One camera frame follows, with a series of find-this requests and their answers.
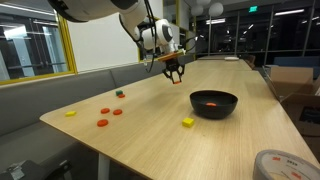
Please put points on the grey bench sofa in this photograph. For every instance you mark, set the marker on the grey bench sofa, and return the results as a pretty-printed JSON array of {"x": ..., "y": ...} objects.
[{"x": 33, "y": 100}]

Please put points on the white globe lamp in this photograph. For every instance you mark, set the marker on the white globe lamp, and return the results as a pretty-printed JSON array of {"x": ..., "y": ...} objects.
[
  {"x": 203, "y": 1},
  {"x": 216, "y": 9},
  {"x": 196, "y": 10}
]

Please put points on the light wood table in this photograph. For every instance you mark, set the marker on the light wood table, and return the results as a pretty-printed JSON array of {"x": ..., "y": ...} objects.
[{"x": 216, "y": 65}]

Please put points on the black equipment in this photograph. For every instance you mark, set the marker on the black equipment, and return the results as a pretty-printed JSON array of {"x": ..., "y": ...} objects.
[{"x": 30, "y": 171}]

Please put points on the black item in box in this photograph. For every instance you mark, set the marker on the black item in box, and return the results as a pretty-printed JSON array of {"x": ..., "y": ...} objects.
[{"x": 311, "y": 115}]

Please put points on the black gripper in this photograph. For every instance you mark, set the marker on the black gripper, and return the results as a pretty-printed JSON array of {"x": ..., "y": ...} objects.
[{"x": 174, "y": 65}]

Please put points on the white table leg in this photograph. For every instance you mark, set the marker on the white table leg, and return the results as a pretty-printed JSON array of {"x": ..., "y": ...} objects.
[{"x": 103, "y": 166}]

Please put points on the yellow window frame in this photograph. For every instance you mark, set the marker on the yellow window frame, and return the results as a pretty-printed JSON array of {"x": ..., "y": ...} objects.
[{"x": 70, "y": 63}]

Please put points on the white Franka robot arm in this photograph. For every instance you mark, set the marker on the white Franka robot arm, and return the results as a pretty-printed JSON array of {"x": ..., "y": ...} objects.
[{"x": 100, "y": 8}]

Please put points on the green exit sign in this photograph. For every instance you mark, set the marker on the green exit sign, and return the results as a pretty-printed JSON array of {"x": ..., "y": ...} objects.
[{"x": 253, "y": 9}]

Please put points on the orange disc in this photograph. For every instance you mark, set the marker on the orange disc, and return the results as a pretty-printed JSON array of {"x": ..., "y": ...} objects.
[
  {"x": 211, "y": 104},
  {"x": 102, "y": 123},
  {"x": 117, "y": 112},
  {"x": 177, "y": 82},
  {"x": 105, "y": 110},
  {"x": 122, "y": 95}
]

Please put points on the grey tape roll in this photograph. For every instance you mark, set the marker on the grey tape roll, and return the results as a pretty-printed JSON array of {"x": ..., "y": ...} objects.
[{"x": 263, "y": 166}]

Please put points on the white plate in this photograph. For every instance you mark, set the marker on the white plate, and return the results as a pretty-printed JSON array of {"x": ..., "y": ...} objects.
[{"x": 231, "y": 58}]

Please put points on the open cardboard box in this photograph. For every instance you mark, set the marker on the open cardboard box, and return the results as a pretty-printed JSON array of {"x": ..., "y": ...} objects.
[
  {"x": 293, "y": 110},
  {"x": 290, "y": 80}
]

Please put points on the ceiling light strip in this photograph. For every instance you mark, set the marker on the ceiling light strip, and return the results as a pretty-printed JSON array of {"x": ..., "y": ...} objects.
[
  {"x": 289, "y": 12},
  {"x": 215, "y": 21}
]

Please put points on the flat yellow block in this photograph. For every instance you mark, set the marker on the flat yellow block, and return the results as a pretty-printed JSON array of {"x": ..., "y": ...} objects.
[{"x": 70, "y": 113}]

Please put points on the wooden mount plate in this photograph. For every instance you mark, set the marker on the wooden mount plate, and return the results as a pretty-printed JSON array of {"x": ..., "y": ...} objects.
[{"x": 170, "y": 56}]

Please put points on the blue sofa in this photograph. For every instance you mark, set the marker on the blue sofa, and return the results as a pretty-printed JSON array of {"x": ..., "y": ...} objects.
[{"x": 296, "y": 61}]

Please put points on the green cube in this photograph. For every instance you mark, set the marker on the green cube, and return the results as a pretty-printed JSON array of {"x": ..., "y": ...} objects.
[{"x": 119, "y": 92}]

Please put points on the black bowl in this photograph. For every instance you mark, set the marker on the black bowl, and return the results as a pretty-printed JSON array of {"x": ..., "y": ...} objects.
[{"x": 213, "y": 113}]

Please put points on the yellow cube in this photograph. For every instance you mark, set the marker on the yellow cube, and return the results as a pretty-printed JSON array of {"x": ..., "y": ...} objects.
[{"x": 188, "y": 122}]

